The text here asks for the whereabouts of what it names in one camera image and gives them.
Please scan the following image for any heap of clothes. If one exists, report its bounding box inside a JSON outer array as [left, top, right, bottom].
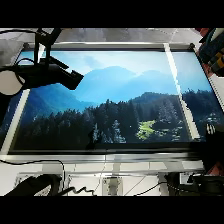
[[197, 27, 224, 78]]

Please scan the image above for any black garment with white stripes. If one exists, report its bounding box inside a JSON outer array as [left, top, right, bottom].
[[203, 122, 224, 136]]

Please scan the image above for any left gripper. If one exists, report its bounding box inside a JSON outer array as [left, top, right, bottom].
[[21, 63, 72, 90]]

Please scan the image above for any black cable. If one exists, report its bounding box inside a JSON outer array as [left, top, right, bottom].
[[56, 185, 98, 197], [0, 158, 68, 183], [132, 181, 169, 197]]

